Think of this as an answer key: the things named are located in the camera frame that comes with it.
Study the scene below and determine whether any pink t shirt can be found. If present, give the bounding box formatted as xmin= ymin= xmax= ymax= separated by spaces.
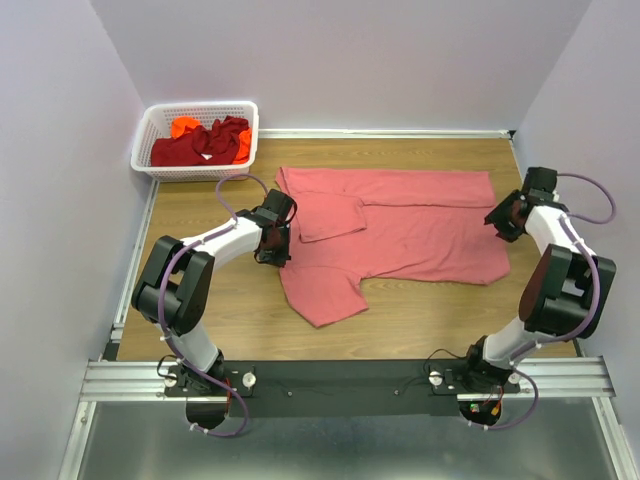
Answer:
xmin=276 ymin=167 xmax=510 ymax=327

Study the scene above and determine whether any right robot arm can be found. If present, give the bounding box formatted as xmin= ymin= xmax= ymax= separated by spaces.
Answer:
xmin=462 ymin=167 xmax=617 ymax=392

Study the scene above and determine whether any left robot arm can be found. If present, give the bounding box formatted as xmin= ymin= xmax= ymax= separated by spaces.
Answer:
xmin=131 ymin=189 xmax=297 ymax=383

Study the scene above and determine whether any dark red t shirt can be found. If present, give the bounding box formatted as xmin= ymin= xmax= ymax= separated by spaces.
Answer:
xmin=150 ymin=116 xmax=252 ymax=168

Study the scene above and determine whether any white plastic laundry basket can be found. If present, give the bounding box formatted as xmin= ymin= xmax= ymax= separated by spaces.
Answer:
xmin=130 ymin=101 xmax=259 ymax=182

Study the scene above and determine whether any orange t shirt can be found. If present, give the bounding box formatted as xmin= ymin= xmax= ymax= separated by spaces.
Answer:
xmin=170 ymin=116 xmax=252 ymax=166

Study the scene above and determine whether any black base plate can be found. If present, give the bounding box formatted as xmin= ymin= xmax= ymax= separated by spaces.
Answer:
xmin=157 ymin=358 xmax=520 ymax=418

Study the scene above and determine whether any aluminium frame rail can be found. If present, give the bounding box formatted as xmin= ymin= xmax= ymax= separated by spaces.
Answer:
xmin=80 ymin=357 xmax=615 ymax=402

